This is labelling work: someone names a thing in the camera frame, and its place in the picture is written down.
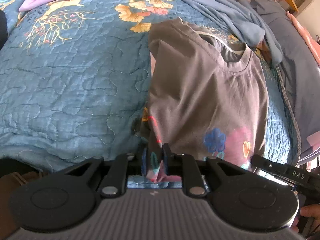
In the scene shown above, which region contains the salmon towel on armrest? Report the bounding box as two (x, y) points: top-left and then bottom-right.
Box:
(286, 11), (320, 65)

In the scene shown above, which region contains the light blue garment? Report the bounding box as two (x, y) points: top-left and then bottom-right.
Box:
(182, 0), (283, 66)

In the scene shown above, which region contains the grey printed sofa cover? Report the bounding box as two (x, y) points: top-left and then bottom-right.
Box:
(238, 0), (319, 165)

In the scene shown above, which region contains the grey garment with pink cuffs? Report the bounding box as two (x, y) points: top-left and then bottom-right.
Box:
(139, 18), (268, 183)

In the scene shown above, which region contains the person right hand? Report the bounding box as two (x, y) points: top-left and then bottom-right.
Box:
(300, 204), (320, 232)

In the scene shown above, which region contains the black clothes pile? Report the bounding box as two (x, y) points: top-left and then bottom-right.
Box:
(0, 10), (8, 49)

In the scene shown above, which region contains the blue floral quilted blanket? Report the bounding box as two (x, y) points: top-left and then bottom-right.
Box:
(0, 0), (302, 189)

